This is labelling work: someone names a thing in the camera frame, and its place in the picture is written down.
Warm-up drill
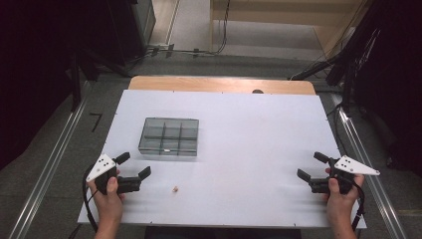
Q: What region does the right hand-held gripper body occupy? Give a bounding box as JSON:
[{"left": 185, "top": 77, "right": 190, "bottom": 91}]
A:
[{"left": 310, "top": 154, "right": 381, "bottom": 196}]

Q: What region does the metal floor rail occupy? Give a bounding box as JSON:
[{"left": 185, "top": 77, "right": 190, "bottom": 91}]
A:
[
  {"left": 8, "top": 81, "right": 93, "bottom": 239},
  {"left": 331, "top": 94, "right": 407, "bottom": 239}
]

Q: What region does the person's left hand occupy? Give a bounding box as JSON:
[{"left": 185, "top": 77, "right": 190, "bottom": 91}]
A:
[{"left": 88, "top": 168, "right": 126, "bottom": 224}]

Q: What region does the hand-held gripper black cable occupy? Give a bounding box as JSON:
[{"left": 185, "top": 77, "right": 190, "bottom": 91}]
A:
[
  {"left": 344, "top": 175, "right": 366, "bottom": 232},
  {"left": 82, "top": 163, "right": 101, "bottom": 233}
]

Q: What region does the black cabinet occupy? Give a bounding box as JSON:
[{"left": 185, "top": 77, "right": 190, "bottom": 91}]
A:
[{"left": 105, "top": 0, "right": 157, "bottom": 66}]

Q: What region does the light wooden shelf unit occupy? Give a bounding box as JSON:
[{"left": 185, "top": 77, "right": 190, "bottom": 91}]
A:
[{"left": 209, "top": 0, "right": 369, "bottom": 58}]

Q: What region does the black curtain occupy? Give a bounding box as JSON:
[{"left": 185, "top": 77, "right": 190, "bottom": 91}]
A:
[
  {"left": 0, "top": 0, "right": 81, "bottom": 171},
  {"left": 351, "top": 0, "right": 422, "bottom": 177}
]

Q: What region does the left hand-held gripper black cable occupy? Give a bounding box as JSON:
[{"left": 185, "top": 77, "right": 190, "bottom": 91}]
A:
[{"left": 82, "top": 163, "right": 101, "bottom": 233}]

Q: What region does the person's right hand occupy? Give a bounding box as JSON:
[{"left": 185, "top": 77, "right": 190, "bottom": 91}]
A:
[{"left": 322, "top": 167, "right": 365, "bottom": 230}]

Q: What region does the wooden table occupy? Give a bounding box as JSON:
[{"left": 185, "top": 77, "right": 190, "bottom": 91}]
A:
[{"left": 127, "top": 75, "right": 317, "bottom": 97}]

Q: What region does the clear plastic compartment box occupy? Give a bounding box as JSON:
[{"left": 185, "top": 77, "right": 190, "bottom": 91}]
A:
[{"left": 137, "top": 117, "right": 200, "bottom": 157}]

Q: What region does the thin black cable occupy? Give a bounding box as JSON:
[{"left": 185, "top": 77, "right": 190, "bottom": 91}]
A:
[{"left": 326, "top": 103, "right": 349, "bottom": 157}]

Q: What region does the black floor cable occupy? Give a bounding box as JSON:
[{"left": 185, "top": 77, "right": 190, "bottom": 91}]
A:
[{"left": 145, "top": 0, "right": 232, "bottom": 58}]

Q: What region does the black metal stand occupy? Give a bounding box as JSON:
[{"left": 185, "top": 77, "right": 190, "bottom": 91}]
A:
[
  {"left": 288, "top": 29, "right": 382, "bottom": 114},
  {"left": 68, "top": 49, "right": 130, "bottom": 113}
]

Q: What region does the right hand-held gripper black cable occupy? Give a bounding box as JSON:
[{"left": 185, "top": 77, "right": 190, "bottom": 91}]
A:
[{"left": 344, "top": 175, "right": 366, "bottom": 232}]

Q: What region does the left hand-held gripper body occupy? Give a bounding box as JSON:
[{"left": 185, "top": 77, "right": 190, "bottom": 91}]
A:
[{"left": 86, "top": 153, "right": 143, "bottom": 196}]

